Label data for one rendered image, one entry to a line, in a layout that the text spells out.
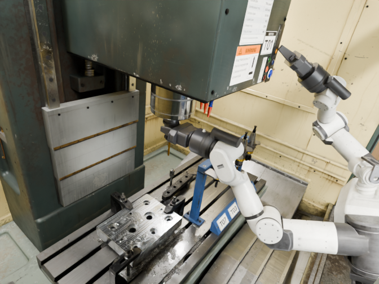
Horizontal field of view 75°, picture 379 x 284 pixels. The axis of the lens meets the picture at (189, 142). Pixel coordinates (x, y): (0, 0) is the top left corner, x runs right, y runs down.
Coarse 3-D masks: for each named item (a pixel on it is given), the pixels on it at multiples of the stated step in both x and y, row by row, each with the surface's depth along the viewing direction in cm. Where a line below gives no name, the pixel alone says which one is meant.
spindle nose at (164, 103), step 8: (152, 88) 80; (160, 88) 77; (152, 96) 81; (160, 96) 78; (168, 96) 77; (176, 96) 77; (184, 96) 78; (152, 104) 82; (160, 104) 79; (168, 104) 78; (176, 104) 78; (184, 104) 79; (192, 104) 82; (152, 112) 84; (160, 112) 81; (168, 112) 80; (176, 112) 80; (184, 112) 81; (192, 112) 84; (176, 120) 82
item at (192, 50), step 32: (64, 0) 85; (96, 0) 75; (128, 0) 68; (160, 0) 61; (192, 0) 56; (224, 0) 53; (288, 0) 80; (64, 32) 91; (96, 32) 80; (128, 32) 71; (160, 32) 65; (192, 32) 59; (224, 32) 57; (128, 64) 76; (160, 64) 68; (192, 64) 62; (224, 64) 63; (256, 64) 80; (192, 96) 65
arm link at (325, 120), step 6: (318, 114) 107; (324, 114) 103; (330, 114) 103; (336, 114) 110; (318, 120) 112; (324, 120) 107; (330, 120) 107; (336, 120) 109; (342, 120) 109; (318, 126) 112; (324, 126) 110; (330, 126) 110; (336, 126) 109; (342, 126) 110; (324, 132) 110; (330, 132) 110
